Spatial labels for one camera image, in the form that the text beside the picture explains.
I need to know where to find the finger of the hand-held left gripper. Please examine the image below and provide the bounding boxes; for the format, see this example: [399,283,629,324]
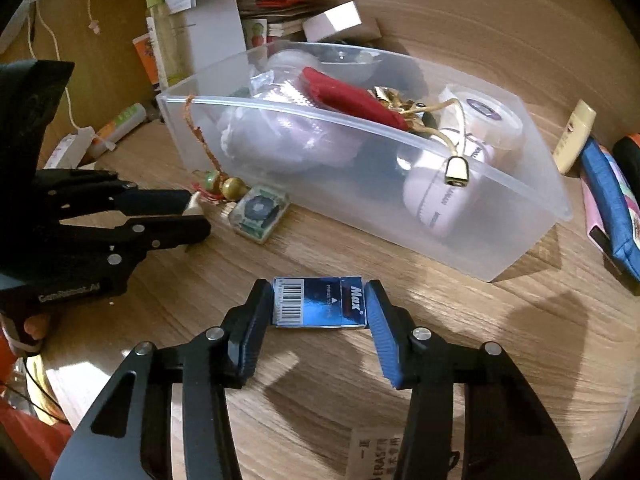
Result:
[60,216,212,281]
[37,171,193,221]

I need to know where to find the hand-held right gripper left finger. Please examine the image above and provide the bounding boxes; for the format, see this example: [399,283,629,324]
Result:
[50,279,275,480]

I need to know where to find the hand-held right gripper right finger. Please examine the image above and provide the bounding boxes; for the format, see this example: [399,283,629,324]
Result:
[367,280,581,480]

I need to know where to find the blue staple box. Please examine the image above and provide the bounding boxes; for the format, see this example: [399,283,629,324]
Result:
[271,275,370,330]

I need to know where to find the beaded charm with brown cord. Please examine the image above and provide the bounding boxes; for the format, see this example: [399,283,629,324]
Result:
[182,95,251,217]

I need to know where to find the clear plastic storage box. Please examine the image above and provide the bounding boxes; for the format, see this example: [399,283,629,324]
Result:
[156,41,573,283]

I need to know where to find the lilac round timer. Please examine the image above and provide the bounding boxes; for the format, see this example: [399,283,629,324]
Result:
[402,145,493,236]

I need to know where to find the pink rope lanyard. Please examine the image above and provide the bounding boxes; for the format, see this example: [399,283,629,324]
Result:
[220,105,363,173]

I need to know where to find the white cable gold plug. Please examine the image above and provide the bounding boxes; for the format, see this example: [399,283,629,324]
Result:
[415,100,471,188]

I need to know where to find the white drawstring pouch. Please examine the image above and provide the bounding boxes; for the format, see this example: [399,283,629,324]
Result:
[250,50,323,108]

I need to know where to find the red fabric pouch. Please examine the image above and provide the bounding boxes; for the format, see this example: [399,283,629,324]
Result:
[300,66,408,131]

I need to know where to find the white round lidded container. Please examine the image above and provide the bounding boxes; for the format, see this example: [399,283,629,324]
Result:
[440,82,523,148]

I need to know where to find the gold foil trinket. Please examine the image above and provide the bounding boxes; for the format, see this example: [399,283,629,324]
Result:
[370,86,426,116]

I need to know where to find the wooden desktop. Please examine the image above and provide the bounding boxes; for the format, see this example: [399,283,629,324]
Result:
[37,35,640,480]

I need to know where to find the person's left hand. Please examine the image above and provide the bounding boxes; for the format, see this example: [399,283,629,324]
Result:
[22,316,51,343]

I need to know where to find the white paper tag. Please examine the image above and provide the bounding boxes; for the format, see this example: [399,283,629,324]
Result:
[45,127,96,168]

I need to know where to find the small bottle orange-green label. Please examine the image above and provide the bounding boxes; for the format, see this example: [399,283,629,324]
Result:
[87,102,147,157]

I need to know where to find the clear small gear box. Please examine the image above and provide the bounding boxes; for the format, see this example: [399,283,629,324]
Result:
[227,183,291,245]

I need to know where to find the white eraser sleeve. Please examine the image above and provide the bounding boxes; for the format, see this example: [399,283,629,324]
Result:
[350,427,407,480]

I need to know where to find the orange sunscreen tube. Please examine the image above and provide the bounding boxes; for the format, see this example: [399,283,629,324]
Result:
[132,34,160,86]

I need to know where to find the yellow-green spray bottle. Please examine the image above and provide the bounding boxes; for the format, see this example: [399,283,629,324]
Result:
[145,0,188,88]

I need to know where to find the white folded paper sheet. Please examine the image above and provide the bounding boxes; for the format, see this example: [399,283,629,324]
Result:
[160,0,248,76]

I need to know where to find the fruit print card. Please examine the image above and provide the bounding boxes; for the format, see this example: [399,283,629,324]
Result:
[245,17,271,51]

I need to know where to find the stack of paper packets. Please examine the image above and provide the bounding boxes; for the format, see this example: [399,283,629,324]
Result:
[235,0,318,36]

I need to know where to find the person's red clothing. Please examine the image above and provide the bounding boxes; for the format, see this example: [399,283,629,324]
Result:
[0,330,76,461]

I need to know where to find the pink flat case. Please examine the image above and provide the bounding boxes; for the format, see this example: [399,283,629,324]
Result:
[581,172,623,263]

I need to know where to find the small white box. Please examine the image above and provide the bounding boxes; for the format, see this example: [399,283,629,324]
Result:
[302,1,363,43]

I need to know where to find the blue zip pouch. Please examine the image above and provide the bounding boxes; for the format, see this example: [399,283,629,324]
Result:
[580,137,640,283]

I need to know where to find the cream lotion bottle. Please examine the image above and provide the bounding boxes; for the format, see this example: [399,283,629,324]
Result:
[552,99,598,176]

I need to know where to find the black orange round case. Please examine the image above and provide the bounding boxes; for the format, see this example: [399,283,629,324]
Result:
[612,132,640,181]

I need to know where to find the white wall cord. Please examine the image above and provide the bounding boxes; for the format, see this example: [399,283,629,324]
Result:
[27,0,98,133]

